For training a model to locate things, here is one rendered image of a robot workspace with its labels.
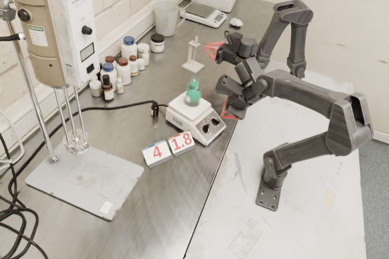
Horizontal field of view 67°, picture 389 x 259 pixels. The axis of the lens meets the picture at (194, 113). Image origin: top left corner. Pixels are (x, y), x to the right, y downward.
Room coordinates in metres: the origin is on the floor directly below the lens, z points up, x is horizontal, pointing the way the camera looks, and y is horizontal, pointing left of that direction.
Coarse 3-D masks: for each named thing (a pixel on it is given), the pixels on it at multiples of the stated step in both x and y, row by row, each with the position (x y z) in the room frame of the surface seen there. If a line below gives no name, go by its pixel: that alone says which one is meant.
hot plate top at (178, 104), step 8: (184, 96) 0.86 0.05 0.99; (168, 104) 0.80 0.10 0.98; (176, 104) 0.80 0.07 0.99; (184, 104) 0.81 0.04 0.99; (200, 104) 0.83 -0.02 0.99; (208, 104) 0.83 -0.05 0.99; (184, 112) 0.77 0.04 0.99; (192, 112) 0.77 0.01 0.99; (200, 112) 0.78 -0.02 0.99; (192, 120) 0.74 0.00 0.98
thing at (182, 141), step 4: (188, 132) 0.72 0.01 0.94; (180, 136) 0.70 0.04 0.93; (184, 136) 0.70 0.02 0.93; (188, 136) 0.71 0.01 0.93; (172, 140) 0.67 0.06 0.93; (176, 140) 0.68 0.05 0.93; (180, 140) 0.69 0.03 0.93; (184, 140) 0.69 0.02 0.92; (188, 140) 0.70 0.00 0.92; (192, 140) 0.71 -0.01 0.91; (172, 144) 0.66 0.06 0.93; (176, 144) 0.67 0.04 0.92; (180, 144) 0.68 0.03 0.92; (184, 144) 0.68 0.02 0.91; (188, 144) 0.69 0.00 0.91; (176, 148) 0.66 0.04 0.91; (180, 148) 0.67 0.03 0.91
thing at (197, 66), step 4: (192, 40) 1.22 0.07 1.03; (192, 44) 1.19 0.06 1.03; (188, 56) 1.20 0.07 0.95; (188, 60) 1.20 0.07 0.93; (192, 60) 1.24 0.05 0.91; (184, 64) 1.19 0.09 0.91; (188, 64) 1.20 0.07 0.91; (192, 64) 1.20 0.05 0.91; (196, 64) 1.21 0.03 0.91; (200, 64) 1.21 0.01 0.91; (188, 68) 1.16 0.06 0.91; (192, 68) 1.17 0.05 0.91; (196, 68) 1.17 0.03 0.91; (200, 68) 1.18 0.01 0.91; (196, 72) 1.15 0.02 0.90
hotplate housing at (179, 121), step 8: (168, 112) 0.79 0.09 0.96; (176, 112) 0.78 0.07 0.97; (208, 112) 0.81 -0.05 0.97; (168, 120) 0.79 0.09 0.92; (176, 120) 0.77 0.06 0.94; (184, 120) 0.75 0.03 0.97; (200, 120) 0.76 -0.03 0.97; (184, 128) 0.75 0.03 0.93; (192, 128) 0.73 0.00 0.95; (224, 128) 0.79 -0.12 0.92; (192, 136) 0.73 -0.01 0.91; (200, 136) 0.71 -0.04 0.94; (208, 144) 0.71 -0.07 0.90
